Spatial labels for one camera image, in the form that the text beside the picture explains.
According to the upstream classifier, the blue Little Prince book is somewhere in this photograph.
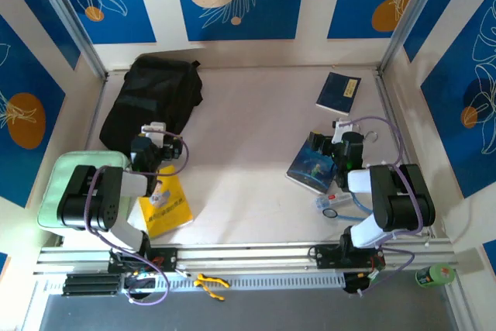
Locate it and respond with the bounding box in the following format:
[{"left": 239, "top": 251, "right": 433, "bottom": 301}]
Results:
[{"left": 285, "top": 140, "right": 342, "bottom": 195}]

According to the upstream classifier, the dark blue notebook yellow label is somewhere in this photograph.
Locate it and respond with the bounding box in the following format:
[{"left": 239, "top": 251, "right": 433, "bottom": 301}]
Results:
[{"left": 315, "top": 71, "right": 363, "bottom": 117}]

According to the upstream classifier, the black backpack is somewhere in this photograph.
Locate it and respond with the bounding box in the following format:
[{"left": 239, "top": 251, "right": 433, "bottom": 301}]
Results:
[{"left": 98, "top": 55, "right": 205, "bottom": 152}]

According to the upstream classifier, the yellow cartoon book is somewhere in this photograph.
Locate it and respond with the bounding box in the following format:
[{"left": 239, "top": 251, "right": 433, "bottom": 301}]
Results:
[{"left": 137, "top": 164, "right": 194, "bottom": 240}]

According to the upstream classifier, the mint green pouch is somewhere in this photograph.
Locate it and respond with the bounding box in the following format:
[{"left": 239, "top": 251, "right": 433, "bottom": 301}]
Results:
[{"left": 36, "top": 150, "right": 133, "bottom": 237}]

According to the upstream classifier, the light blue stethoscope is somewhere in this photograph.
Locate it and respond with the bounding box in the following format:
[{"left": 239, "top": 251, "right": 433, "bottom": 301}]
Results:
[{"left": 322, "top": 191, "right": 375, "bottom": 222}]

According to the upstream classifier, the black finned block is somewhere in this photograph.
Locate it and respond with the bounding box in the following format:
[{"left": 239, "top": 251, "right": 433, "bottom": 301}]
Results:
[{"left": 64, "top": 272, "right": 121, "bottom": 296}]

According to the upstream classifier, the yellow clip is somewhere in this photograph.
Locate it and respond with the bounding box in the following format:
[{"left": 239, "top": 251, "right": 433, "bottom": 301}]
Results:
[{"left": 193, "top": 273, "right": 232, "bottom": 302}]

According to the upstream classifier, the green bottle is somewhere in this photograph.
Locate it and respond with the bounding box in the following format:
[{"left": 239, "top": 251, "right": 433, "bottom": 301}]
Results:
[{"left": 415, "top": 263, "right": 455, "bottom": 289}]

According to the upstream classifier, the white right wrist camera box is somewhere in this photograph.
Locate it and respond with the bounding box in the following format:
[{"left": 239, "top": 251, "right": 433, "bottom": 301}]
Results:
[{"left": 332, "top": 116, "right": 363, "bottom": 144}]

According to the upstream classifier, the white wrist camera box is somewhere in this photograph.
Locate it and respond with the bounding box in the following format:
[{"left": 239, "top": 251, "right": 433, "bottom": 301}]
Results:
[
  {"left": 140, "top": 122, "right": 167, "bottom": 143},
  {"left": 332, "top": 116, "right": 363, "bottom": 144}
]

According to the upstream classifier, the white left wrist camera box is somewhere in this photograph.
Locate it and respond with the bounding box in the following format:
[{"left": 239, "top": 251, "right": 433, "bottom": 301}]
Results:
[{"left": 140, "top": 122, "right": 167, "bottom": 143}]

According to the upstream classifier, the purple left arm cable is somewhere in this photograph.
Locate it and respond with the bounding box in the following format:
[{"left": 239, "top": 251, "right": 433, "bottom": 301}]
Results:
[{"left": 83, "top": 133, "right": 191, "bottom": 305}]

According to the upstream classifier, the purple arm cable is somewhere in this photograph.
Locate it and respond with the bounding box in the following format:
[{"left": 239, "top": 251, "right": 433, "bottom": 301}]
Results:
[
  {"left": 83, "top": 133, "right": 191, "bottom": 305},
  {"left": 348, "top": 116, "right": 425, "bottom": 297}
]

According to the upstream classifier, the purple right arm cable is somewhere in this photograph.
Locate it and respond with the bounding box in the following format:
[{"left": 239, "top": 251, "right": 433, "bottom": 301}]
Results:
[{"left": 348, "top": 116, "right": 425, "bottom": 297}]

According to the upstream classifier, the aluminium side rail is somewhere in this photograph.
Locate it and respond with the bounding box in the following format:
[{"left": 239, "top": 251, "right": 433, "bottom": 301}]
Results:
[{"left": 374, "top": 69, "right": 437, "bottom": 241}]

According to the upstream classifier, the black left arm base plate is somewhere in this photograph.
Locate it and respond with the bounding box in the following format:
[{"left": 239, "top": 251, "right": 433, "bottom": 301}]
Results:
[{"left": 107, "top": 246, "right": 178, "bottom": 274}]

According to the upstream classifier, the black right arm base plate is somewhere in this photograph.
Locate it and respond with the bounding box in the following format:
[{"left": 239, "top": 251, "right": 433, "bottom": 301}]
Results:
[{"left": 314, "top": 243, "right": 387, "bottom": 270}]

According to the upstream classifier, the aluminium frame post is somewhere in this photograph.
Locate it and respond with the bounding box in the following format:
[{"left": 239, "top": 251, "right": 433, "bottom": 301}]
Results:
[
  {"left": 29, "top": 0, "right": 109, "bottom": 78},
  {"left": 378, "top": 0, "right": 453, "bottom": 72}
]

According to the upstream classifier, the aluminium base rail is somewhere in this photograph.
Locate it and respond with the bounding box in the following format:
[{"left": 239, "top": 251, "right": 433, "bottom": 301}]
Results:
[{"left": 33, "top": 240, "right": 458, "bottom": 276}]

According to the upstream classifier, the white slotted cable tray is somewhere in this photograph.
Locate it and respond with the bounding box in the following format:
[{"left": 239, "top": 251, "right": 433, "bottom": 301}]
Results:
[{"left": 123, "top": 272, "right": 346, "bottom": 291}]

